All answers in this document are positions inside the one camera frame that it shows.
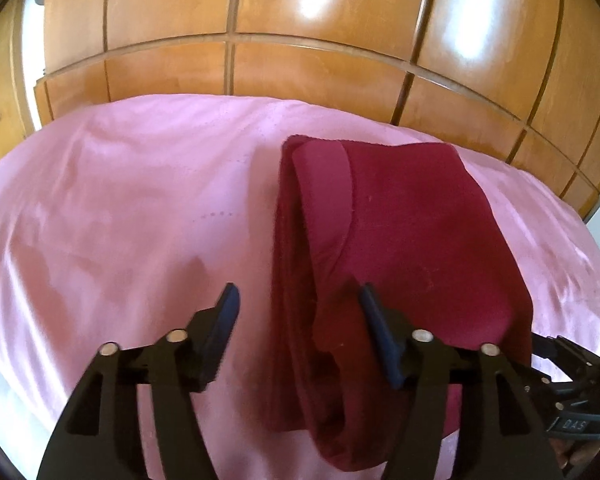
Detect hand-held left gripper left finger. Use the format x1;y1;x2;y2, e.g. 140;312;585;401
36;282;241;480

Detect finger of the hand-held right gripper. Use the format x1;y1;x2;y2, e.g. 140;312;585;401
531;332;600;368
530;366;583;411

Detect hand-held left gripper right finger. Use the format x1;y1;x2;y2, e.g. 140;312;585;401
357;282;566;480

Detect dark red garment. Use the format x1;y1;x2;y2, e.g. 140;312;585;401
269;134;535;472

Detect person's right hand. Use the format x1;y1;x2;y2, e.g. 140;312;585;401
554;439;600;478

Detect pink bed sheet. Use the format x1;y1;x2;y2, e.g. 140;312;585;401
0;94;600;480

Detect wooden wardrobe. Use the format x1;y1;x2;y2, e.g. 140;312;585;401
0;0;600;221

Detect wooden glass-door cabinet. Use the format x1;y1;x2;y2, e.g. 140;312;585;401
0;0;46;161

